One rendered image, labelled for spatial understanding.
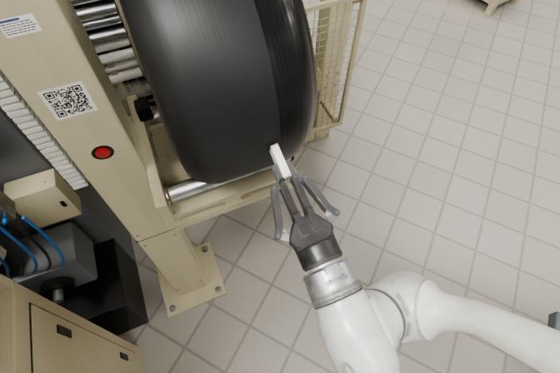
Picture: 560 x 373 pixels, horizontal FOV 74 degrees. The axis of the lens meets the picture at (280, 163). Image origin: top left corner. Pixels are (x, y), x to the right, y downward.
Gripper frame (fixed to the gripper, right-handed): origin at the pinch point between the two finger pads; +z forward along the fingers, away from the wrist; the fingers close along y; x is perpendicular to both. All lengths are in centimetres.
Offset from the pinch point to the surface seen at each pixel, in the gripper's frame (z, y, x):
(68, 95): 24.6, 32.1, -3.6
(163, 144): 32, 22, 43
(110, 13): 61, 22, 16
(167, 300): -6, 45, 115
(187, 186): 10.4, 18.5, 25.2
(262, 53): 13.2, -0.6, -16.3
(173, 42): 17.4, 12.1, -18.8
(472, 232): -32, -102, 110
